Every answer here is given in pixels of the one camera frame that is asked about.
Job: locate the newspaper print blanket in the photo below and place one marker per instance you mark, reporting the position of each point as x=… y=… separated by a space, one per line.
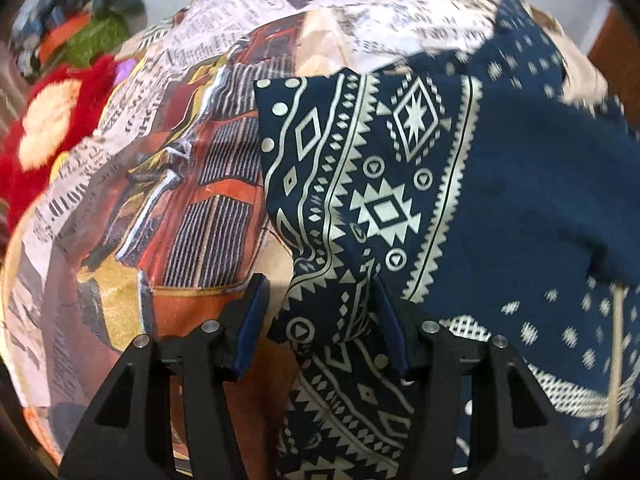
x=200 y=110

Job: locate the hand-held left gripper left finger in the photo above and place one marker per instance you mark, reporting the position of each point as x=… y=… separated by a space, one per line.
x=250 y=332

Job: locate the orange box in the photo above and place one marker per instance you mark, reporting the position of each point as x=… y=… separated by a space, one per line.
x=62 y=35

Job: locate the grey plush toy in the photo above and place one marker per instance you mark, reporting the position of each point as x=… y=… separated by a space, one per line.
x=125 y=5

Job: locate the red plush toy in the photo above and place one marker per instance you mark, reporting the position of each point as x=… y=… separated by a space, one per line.
x=15 y=170

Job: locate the green plush toy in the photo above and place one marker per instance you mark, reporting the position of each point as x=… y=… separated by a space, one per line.
x=95 y=42

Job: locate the brown striped curtain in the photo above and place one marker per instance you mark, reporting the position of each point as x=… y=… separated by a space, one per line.
x=10 y=90

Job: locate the navy patterned garment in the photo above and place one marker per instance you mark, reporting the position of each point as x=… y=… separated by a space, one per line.
x=525 y=185

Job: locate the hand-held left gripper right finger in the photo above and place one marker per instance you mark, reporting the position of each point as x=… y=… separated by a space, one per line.
x=395 y=340

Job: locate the brown wooden door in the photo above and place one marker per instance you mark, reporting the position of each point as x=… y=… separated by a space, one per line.
x=617 y=60

